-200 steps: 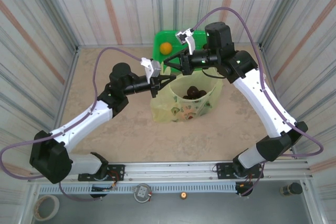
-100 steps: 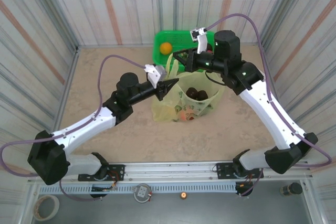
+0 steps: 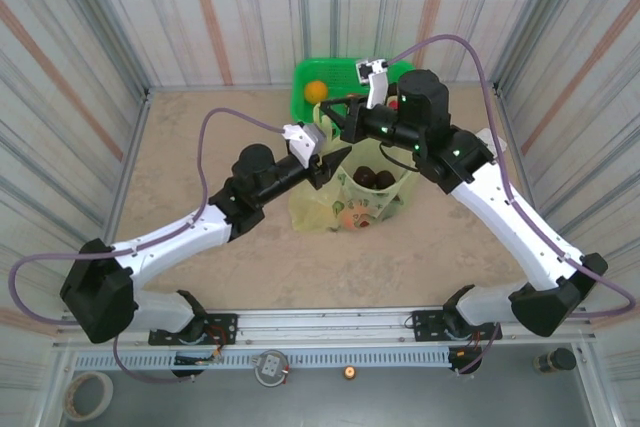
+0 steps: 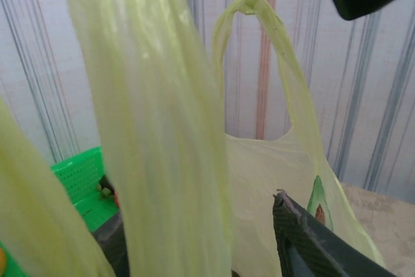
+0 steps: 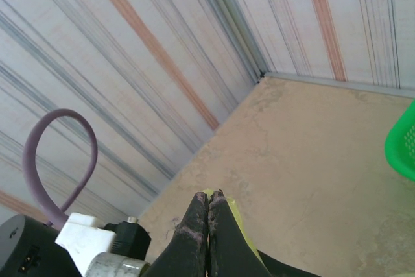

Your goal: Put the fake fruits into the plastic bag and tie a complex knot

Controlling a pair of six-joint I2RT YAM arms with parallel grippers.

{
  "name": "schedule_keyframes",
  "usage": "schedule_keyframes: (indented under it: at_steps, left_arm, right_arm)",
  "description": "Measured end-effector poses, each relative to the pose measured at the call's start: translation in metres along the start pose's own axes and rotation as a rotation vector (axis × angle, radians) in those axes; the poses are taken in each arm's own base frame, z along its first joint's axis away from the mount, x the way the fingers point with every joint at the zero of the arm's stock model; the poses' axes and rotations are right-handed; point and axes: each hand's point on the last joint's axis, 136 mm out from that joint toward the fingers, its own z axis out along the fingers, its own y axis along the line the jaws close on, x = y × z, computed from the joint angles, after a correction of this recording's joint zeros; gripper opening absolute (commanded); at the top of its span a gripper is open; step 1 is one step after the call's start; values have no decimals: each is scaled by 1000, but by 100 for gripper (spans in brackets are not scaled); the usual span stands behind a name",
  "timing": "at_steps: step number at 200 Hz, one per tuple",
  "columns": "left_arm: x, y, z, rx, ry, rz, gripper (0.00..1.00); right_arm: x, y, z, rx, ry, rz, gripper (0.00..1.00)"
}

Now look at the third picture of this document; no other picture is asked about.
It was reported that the yellow avocado-print plastic bag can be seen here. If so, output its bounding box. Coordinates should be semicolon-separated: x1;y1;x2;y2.
288;100;420;237

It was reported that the green plastic mesh basket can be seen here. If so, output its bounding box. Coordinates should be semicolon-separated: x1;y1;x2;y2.
290;56;417;121

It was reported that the yellow-orange fake orange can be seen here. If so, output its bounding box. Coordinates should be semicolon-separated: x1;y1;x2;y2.
303;79;330;105

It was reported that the white small card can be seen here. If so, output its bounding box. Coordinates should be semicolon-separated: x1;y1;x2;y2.
474;127;509;154

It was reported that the round grey socket device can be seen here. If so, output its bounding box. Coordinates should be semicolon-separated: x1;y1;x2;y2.
253;349;291;388

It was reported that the dark jar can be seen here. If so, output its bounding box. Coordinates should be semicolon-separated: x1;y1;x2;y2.
532;346;577;377

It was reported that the beige tape roll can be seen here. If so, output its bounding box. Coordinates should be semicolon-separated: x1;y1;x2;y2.
62;371;115;422

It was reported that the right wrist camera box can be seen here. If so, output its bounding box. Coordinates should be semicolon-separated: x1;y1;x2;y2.
354;57;389;111

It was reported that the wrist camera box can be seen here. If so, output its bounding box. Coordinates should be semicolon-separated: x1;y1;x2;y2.
282;121;326;169
354;57;389;111

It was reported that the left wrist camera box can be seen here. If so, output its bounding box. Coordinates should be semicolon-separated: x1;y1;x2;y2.
282;121;326;169

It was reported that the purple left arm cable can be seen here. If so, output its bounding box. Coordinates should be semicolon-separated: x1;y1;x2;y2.
8;107;287;384

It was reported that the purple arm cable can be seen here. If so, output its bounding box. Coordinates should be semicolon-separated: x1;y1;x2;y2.
8;107;287;384
385;34;637;377

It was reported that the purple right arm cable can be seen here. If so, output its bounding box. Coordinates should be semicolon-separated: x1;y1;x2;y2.
385;34;637;377

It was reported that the aluminium rail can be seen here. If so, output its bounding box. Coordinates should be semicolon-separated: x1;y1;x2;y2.
52;302;599;349

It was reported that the slotted grey cable duct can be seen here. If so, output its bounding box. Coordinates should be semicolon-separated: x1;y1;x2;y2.
72;349;454;371

